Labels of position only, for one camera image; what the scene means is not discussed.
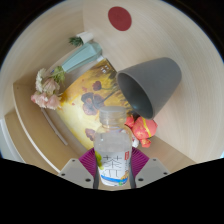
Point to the pink and white flower bouquet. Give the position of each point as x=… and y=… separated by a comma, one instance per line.
x=46, y=93

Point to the grey plastic cup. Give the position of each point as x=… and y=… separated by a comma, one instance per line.
x=160, y=80

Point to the flat round red coaster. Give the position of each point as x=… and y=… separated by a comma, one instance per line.
x=119, y=18

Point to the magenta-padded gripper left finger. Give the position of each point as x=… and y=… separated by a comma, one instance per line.
x=75, y=170

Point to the tall pale green vase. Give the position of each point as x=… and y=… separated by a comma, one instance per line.
x=83, y=56

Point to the light wooden desk shelf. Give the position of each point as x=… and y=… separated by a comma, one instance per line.
x=30, y=130

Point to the yellow poppy flower painting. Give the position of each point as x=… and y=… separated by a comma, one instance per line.
x=83, y=100

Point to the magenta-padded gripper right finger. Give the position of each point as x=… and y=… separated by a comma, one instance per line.
x=150, y=168

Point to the small potted green plant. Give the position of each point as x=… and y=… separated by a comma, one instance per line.
x=85, y=36

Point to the clear plastic drink bottle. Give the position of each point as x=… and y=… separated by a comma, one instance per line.
x=112, y=146

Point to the red plush mascot toy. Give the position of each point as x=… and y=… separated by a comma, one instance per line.
x=145, y=128

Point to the white light bar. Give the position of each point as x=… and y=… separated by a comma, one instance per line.
x=53, y=125

